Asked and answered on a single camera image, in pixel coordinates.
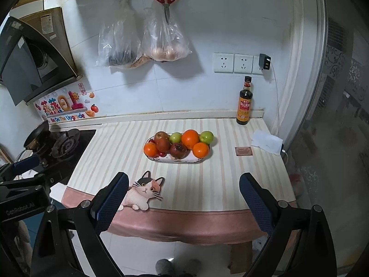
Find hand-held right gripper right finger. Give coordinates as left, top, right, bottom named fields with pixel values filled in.
left=239, top=172, right=346, bottom=277

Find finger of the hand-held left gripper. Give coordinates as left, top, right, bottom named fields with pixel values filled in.
left=0, top=172, right=62, bottom=197
left=0, top=154, right=41, bottom=181

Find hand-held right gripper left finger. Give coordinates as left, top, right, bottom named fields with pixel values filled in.
left=30, top=172, right=130, bottom=277

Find orange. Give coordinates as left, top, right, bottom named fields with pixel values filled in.
left=193, top=142, right=210, bottom=159
left=143, top=142, right=158, bottom=157
left=181, top=130, right=200, bottom=149

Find floral oval plate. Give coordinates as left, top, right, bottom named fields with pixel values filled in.
left=144, top=135, right=212, bottom=164

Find cat-shaped mat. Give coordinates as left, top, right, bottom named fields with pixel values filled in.
left=118, top=171, right=165, bottom=211

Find small black frying pan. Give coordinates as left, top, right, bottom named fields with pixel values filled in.
left=23, top=120, right=50, bottom=151

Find wooden table leg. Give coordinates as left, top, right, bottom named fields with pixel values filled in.
left=229, top=239, right=253, bottom=273

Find black gas stove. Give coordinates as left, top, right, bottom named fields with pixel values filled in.
left=17, top=128, right=97, bottom=185

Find striped tablecloth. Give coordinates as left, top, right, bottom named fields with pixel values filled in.
left=62, top=117, right=297, bottom=241

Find white folded paper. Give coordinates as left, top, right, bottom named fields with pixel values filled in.
left=250, top=130, right=284, bottom=156

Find grey fuzzy slipper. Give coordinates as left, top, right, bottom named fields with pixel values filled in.
left=156, top=258, right=176, bottom=276
left=180, top=258, right=203, bottom=276

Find dark sauce bottle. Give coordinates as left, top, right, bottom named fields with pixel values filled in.
left=236, top=76, right=253, bottom=126

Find black range hood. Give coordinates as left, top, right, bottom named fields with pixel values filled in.
left=0, top=16, right=83, bottom=106

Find frosted glass sliding door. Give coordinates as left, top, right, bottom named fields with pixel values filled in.
left=288, top=0, right=369, bottom=277

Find black plug-in charger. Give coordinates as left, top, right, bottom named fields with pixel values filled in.
left=259, top=53, right=272, bottom=71

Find plastic bag with dark contents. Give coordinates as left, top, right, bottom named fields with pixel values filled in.
left=96, top=0, right=145, bottom=69

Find plastic bag with onions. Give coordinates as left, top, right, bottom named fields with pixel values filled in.
left=141, top=1, right=192, bottom=62

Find colourful wall sticker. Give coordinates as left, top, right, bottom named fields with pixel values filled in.
left=33, top=82, right=100, bottom=123

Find white wall socket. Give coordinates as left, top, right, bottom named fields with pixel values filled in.
left=213, top=53, right=235, bottom=73
left=234, top=54, right=253, bottom=74
left=252, top=55, right=264, bottom=75

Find red-handled scissors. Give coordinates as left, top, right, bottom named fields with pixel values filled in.
left=152, top=0, right=178, bottom=24

